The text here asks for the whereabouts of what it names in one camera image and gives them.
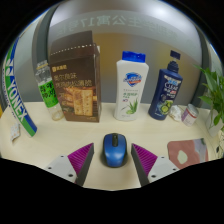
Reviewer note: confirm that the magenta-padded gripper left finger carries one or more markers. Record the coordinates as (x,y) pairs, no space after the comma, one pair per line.
(80,159)

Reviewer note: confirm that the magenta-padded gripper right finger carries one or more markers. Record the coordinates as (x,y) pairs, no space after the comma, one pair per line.
(145,160)

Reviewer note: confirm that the blue and black computer mouse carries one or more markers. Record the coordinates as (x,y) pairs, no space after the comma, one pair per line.
(114,151)

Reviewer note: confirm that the pink patterned mouse pad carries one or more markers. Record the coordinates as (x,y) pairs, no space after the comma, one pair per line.
(190,150)

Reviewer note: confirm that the crumpled white tissue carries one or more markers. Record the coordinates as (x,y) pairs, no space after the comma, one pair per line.
(175,113)

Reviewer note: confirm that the small jar with white lid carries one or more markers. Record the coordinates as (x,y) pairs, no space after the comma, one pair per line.
(190,115)

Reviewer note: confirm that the dark blue pump bottle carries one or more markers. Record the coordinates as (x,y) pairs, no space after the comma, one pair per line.
(166,93)

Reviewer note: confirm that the small white packet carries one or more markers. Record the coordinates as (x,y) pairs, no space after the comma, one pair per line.
(15,131)

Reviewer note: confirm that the white bottle with blue cap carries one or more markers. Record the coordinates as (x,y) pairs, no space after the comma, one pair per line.
(130,90)

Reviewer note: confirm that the clear bottle with green label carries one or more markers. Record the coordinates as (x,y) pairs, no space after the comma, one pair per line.
(48,93)

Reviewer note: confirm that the brown cracker box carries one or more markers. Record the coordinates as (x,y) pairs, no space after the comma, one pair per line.
(75,80)

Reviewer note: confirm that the white green blue shuttlecock tube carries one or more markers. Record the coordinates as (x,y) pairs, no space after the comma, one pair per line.
(17,100)

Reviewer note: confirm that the green plant in white pot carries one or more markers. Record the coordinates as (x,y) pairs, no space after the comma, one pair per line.
(215,96)

